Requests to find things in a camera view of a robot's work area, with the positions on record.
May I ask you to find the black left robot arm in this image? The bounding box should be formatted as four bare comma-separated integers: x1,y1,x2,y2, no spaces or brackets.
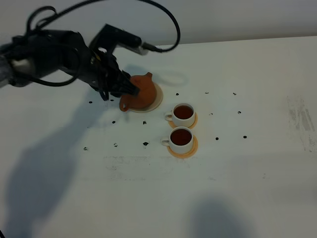
0,24,142,101

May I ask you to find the black braided camera cable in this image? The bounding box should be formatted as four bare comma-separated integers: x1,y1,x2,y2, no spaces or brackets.
24,0,181,86

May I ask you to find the far white teacup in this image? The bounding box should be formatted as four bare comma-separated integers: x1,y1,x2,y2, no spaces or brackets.
171,103,195,119

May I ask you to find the white teacup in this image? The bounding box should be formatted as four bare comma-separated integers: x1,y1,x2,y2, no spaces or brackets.
171,103,195,119
160,126,194,154

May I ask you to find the beige round teapot coaster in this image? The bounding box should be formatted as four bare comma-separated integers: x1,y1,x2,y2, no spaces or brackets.
129,82,163,113

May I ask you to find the orange cup coaster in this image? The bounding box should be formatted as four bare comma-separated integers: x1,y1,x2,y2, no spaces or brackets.
164,112,198,129
167,136,198,159

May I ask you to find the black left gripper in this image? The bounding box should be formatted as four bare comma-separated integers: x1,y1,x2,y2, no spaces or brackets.
89,24,142,99

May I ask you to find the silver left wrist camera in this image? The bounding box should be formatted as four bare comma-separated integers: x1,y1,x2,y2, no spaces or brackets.
129,45,148,56

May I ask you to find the brown clay teapot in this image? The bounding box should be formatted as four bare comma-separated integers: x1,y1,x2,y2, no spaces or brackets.
119,72,157,112

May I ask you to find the far orange cup coaster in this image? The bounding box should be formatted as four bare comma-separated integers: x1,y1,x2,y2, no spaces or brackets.
164,112,198,129

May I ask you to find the near orange cup coaster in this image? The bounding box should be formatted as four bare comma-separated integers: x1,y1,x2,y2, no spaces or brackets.
167,136,198,159

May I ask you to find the near white teacup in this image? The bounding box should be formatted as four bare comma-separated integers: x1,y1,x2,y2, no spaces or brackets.
160,126,194,154

